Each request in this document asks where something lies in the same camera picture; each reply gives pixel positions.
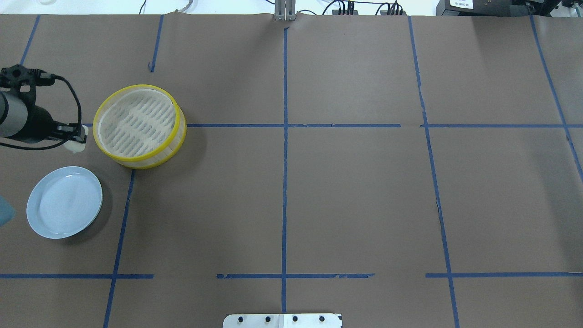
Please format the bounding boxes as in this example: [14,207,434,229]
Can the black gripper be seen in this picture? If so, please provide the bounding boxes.
[18,106,85,144]

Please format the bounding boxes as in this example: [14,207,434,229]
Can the white steamed bun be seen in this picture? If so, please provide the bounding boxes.
[64,124,89,154]

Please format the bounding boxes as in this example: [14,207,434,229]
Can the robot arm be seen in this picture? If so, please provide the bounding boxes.
[0,91,87,144]

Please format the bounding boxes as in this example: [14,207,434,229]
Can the yellow steamer basket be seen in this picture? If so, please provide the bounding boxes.
[93,84,187,169]

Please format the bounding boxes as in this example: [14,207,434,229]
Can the light blue plate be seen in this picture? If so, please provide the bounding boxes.
[26,166,103,239]

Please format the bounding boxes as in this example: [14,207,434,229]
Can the black computer box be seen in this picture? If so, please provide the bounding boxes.
[435,0,561,17]

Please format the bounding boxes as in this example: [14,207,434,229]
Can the black camera cable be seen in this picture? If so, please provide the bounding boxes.
[0,75,83,151]

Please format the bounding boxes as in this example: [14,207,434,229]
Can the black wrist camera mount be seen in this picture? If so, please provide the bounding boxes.
[0,64,56,105]

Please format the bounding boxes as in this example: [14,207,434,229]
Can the aluminium frame post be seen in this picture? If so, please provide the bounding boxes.
[272,0,297,21]

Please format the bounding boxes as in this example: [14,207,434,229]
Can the white column pedestal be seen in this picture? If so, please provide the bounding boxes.
[222,313,343,328]

